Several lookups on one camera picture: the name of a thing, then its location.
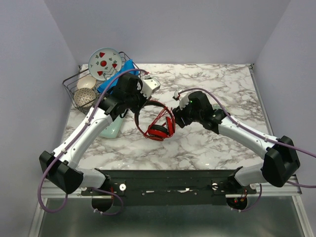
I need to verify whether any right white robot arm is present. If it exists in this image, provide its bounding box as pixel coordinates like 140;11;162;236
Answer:
172;91;300;194

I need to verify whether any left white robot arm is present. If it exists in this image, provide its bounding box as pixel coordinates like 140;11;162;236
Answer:
39;73;160;195

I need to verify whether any blue cloth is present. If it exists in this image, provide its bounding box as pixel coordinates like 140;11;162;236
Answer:
96;58;139;94

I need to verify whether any mint green rectangular tray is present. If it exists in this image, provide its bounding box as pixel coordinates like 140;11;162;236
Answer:
99;116;124;139

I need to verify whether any watermelon pattern plate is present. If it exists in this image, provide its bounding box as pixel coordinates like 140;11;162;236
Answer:
88;47;123;81

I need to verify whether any cream ceramic bowl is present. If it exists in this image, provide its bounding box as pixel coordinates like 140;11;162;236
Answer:
77;76;96;89

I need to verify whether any grey patterned bowl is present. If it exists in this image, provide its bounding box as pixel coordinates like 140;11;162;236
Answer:
74;88;96;107

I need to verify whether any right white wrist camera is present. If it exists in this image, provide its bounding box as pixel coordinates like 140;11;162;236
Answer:
173;89;190;110

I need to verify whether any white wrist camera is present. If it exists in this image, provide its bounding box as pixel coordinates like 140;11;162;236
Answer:
140;77;160;99
173;89;190;110

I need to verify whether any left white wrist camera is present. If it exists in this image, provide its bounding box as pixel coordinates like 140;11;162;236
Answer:
140;77;160;99

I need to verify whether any black wire dish rack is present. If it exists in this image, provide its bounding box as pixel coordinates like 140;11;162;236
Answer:
62;51;142;109

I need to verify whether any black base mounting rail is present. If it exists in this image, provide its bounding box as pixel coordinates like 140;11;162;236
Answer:
81;169;257;207

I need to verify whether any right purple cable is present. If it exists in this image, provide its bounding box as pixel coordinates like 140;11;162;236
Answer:
176;88;316;213

